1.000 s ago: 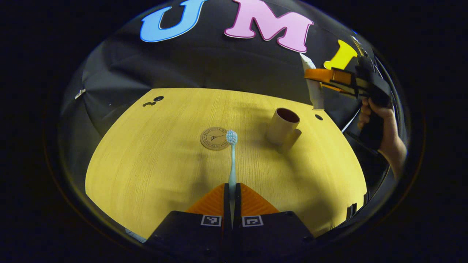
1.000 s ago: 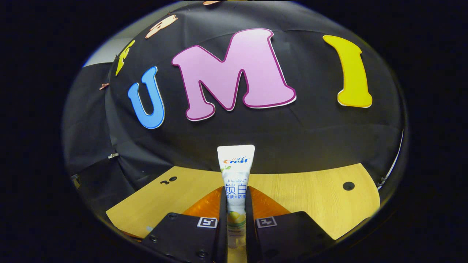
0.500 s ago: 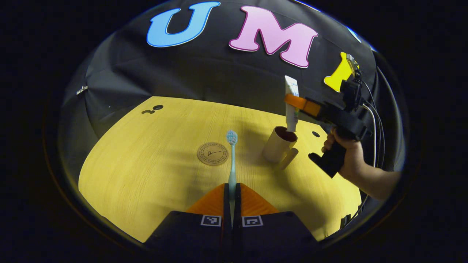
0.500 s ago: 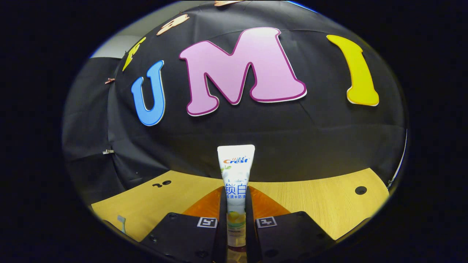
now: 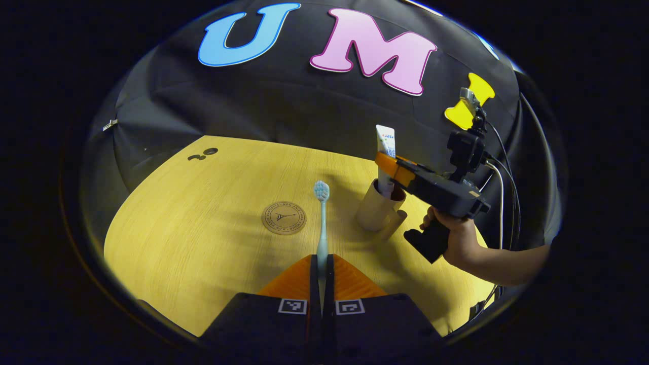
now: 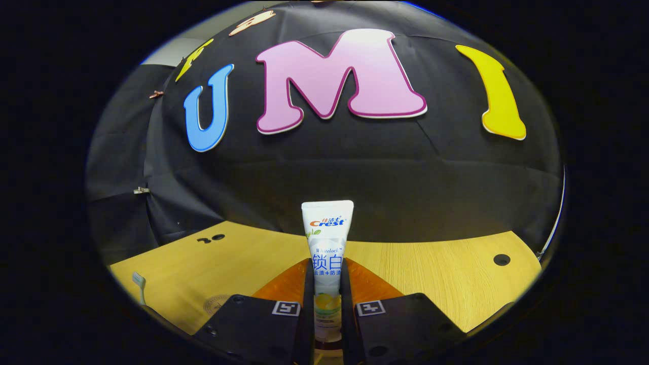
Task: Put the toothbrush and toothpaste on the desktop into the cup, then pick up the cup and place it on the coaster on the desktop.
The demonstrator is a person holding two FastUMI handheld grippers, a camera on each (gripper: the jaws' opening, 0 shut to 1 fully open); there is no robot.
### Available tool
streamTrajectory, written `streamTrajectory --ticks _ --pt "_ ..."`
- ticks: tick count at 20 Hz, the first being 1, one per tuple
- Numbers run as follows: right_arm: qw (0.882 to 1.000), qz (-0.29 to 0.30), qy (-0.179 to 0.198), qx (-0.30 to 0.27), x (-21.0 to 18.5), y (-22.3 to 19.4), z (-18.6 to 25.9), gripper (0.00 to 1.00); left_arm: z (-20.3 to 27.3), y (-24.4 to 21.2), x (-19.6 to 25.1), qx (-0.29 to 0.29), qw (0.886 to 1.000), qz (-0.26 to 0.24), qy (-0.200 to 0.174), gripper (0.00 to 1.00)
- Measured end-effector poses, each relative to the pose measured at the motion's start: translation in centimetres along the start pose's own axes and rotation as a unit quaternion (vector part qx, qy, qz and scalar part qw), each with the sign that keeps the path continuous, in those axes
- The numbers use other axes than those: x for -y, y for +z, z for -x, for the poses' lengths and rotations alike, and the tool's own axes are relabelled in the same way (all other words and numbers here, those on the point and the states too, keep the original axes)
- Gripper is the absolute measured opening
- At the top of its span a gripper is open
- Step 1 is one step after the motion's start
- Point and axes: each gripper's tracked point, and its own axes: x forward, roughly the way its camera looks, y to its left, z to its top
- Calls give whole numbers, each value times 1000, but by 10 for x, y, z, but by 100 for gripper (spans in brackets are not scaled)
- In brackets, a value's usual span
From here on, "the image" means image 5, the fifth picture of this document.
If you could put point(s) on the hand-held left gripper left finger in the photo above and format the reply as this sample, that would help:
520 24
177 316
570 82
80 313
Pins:
284 324

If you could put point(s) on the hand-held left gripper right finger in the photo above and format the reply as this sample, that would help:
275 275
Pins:
365 324

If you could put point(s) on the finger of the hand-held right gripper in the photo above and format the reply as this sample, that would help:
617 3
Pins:
395 170

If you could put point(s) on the white toothpaste tube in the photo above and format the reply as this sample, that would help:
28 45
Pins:
385 139

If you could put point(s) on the beige cup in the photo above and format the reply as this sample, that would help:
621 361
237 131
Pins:
372 213

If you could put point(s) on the light blue toothbrush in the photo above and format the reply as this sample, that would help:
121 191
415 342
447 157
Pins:
322 228

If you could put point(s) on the round cork coaster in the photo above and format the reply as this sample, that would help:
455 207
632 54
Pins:
284 218

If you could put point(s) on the black backdrop cloth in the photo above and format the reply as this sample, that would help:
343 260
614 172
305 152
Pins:
284 101

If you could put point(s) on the white cloth clip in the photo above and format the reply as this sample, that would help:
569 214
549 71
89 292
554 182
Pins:
109 124

